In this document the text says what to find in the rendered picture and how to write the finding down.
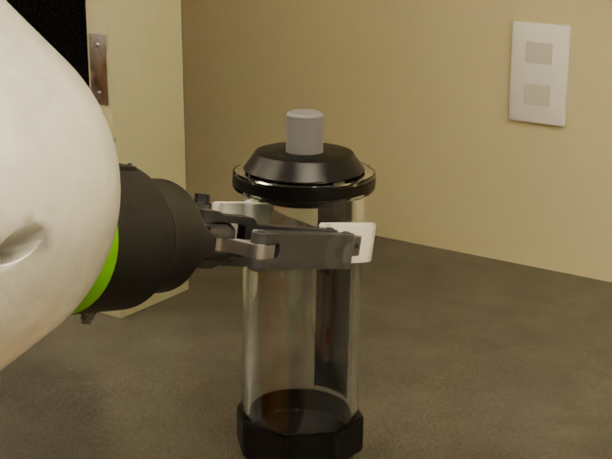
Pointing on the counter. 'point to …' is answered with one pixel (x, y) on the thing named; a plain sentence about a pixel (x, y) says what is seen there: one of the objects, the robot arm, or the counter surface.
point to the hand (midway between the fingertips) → (299, 231)
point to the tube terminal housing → (144, 91)
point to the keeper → (97, 51)
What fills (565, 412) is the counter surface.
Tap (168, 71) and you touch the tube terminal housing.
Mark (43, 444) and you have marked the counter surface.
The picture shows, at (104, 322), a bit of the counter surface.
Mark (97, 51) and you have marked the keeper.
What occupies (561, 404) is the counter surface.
